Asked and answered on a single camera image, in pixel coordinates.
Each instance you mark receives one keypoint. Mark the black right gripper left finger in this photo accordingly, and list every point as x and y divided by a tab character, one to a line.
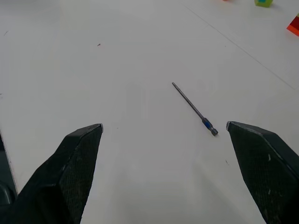
58	177

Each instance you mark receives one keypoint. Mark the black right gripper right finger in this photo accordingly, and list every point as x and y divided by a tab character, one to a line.
264	168

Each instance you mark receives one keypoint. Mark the long steel screwdriver bit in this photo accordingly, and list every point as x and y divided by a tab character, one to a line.
197	111

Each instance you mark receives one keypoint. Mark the orange and red block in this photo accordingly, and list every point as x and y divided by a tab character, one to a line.
294	25

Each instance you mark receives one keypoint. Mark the green cube with blue face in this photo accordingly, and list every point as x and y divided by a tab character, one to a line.
263	2

